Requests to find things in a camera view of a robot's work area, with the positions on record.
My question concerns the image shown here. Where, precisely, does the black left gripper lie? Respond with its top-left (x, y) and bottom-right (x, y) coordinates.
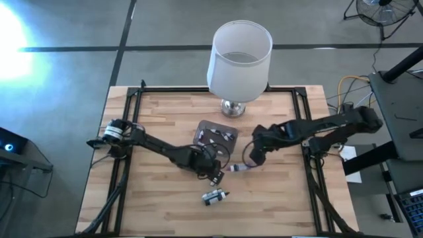
top-left (188, 147), bottom-right (225, 186)

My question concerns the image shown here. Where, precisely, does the black aluminium table frame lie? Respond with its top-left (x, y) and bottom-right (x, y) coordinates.
top-left (100, 79), bottom-right (334, 236)

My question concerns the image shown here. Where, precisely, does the black floor fan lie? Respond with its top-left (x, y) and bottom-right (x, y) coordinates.
top-left (342, 0), bottom-right (418, 41)

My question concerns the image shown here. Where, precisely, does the black computer keyboard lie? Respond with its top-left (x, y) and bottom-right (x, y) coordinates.
top-left (395, 188), bottom-right (423, 237)

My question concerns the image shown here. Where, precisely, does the yellow floor cable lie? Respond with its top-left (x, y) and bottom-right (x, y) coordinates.
top-left (336, 75), bottom-right (371, 113)

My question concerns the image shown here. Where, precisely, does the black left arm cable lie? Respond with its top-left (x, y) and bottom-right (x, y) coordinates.
top-left (201, 141), bottom-right (231, 169)

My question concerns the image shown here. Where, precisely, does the black cable bundle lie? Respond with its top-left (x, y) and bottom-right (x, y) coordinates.
top-left (79, 158), bottom-right (132, 236)
top-left (310, 171), bottom-right (353, 235)

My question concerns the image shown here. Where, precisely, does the purple food coloring bottle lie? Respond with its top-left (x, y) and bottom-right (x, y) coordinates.
top-left (227, 163), bottom-right (254, 173)

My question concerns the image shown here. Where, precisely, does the white shade silver table lamp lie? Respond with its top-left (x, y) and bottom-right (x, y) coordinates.
top-left (206, 19), bottom-right (274, 118)

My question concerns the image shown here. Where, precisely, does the black monitor pole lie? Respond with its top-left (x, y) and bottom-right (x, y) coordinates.
top-left (382, 44), bottom-right (423, 83)

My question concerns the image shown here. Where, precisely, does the black desk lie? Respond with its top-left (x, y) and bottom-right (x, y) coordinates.
top-left (342, 71), bottom-right (423, 199)

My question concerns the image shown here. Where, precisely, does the black computer tower blue light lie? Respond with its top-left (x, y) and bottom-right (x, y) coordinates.
top-left (0, 127), bottom-right (54, 173)

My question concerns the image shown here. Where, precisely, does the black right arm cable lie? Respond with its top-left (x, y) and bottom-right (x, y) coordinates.
top-left (241, 138), bottom-right (262, 168)

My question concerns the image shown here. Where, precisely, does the white paper sheet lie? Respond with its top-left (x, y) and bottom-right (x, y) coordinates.
top-left (340, 145), bottom-right (363, 184)

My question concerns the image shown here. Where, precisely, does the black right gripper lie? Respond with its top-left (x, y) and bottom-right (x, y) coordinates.
top-left (249, 124), bottom-right (278, 166)

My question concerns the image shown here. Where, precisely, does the black food coloring bottle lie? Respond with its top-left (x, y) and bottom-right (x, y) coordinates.
top-left (204, 190), bottom-right (231, 207)

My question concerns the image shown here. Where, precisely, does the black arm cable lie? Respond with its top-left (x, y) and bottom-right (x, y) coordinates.
top-left (241, 138), bottom-right (262, 168)
top-left (201, 141), bottom-right (231, 169)

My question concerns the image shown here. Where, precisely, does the translucent grey plastic bin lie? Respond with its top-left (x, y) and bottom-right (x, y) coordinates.
top-left (192, 119), bottom-right (239, 157)

